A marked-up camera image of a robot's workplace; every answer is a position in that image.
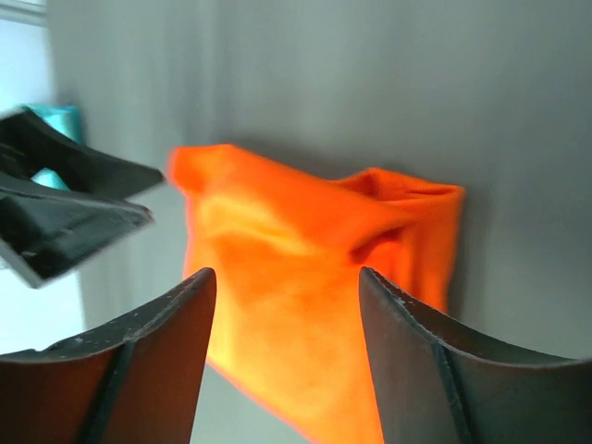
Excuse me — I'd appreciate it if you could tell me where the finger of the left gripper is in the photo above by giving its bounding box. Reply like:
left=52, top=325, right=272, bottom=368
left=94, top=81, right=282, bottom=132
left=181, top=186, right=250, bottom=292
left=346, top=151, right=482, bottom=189
left=1, top=110, right=164, bottom=200
left=1, top=187, right=153, bottom=289

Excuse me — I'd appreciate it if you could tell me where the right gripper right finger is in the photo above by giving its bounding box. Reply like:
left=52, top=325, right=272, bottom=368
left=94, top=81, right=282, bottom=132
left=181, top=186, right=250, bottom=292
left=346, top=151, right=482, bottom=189
left=359, top=268, right=591, bottom=443

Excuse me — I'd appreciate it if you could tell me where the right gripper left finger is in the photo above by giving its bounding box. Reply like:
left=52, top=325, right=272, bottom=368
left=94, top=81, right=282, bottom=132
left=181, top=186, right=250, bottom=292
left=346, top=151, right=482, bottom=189
left=1, top=268, right=216, bottom=443

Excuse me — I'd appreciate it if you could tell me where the orange t shirt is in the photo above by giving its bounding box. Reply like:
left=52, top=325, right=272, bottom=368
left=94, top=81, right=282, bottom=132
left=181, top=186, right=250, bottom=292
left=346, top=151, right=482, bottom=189
left=166, top=143, right=466, bottom=444

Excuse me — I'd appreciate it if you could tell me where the folded teal t shirt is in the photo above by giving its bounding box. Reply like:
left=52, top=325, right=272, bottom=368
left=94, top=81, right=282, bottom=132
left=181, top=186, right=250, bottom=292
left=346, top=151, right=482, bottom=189
left=27, top=105, right=85, bottom=191

